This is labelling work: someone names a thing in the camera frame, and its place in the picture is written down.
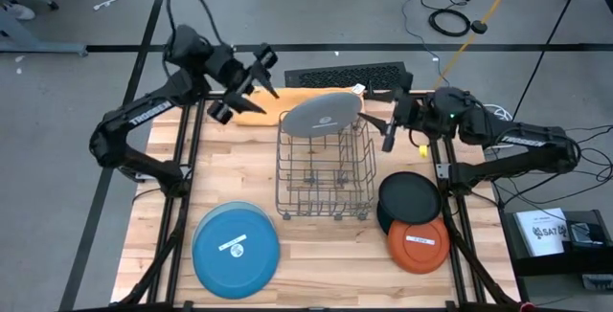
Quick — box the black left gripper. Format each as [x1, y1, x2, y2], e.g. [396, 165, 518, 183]
[205, 42, 282, 126]

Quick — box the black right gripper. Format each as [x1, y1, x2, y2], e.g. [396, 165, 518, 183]
[357, 70, 435, 154]

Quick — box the black plate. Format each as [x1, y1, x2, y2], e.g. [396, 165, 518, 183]
[377, 171, 443, 226]

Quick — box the dark teal plate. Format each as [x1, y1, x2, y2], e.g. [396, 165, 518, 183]
[375, 200, 398, 236]

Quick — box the orange plate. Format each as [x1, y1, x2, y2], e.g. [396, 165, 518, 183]
[386, 216, 452, 276]

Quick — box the large blue plate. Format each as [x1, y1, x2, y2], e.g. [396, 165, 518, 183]
[192, 206, 282, 301]

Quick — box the yellow cloth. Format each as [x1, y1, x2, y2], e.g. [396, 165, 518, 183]
[233, 86, 360, 127]

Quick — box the white booklet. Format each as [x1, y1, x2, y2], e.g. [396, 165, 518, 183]
[514, 207, 571, 257]

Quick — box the black equipment box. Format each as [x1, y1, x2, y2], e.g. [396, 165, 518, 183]
[501, 209, 613, 278]

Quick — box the grey device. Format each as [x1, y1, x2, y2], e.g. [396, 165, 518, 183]
[581, 273, 613, 292]

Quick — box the black aluminium table frame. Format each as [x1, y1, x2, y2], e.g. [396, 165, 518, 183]
[117, 89, 521, 312]

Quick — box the black cable coil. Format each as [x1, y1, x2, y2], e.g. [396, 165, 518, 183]
[427, 8, 473, 38]

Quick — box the white cable bundle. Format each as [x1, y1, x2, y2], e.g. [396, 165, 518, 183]
[478, 103, 514, 153]

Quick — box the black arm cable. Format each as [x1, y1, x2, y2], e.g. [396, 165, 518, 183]
[165, 0, 226, 50]

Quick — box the grey wire dish rack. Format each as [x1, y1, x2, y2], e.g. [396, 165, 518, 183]
[275, 110, 378, 222]

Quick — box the yellow hanging cable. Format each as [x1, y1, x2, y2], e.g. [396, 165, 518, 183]
[432, 0, 523, 91]

